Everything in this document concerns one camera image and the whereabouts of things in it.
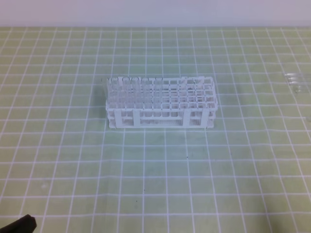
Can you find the white plastic test tube rack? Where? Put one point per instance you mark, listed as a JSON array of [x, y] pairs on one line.
[[187, 102]]

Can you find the loose glass test tube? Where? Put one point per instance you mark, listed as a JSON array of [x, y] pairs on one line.
[[302, 89], [297, 81], [298, 75]]

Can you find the clear glass test tube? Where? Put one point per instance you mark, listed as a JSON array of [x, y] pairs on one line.
[[158, 87]]

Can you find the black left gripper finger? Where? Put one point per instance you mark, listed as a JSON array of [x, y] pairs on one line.
[[26, 224]]

